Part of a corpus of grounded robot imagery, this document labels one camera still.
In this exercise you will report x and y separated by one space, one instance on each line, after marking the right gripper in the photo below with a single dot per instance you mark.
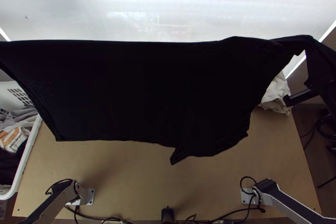
323 77

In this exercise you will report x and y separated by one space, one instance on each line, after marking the dark t-shirt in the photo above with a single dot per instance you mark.
157 90

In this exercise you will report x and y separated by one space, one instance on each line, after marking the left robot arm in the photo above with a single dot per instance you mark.
52 205

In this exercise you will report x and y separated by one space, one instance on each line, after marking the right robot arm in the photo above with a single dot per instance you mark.
288 205

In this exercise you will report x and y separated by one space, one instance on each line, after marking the white garment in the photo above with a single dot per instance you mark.
275 95

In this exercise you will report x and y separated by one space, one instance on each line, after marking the white laundry basket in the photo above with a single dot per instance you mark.
26 155

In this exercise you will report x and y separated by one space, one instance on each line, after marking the heap of clothes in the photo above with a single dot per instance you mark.
13 129

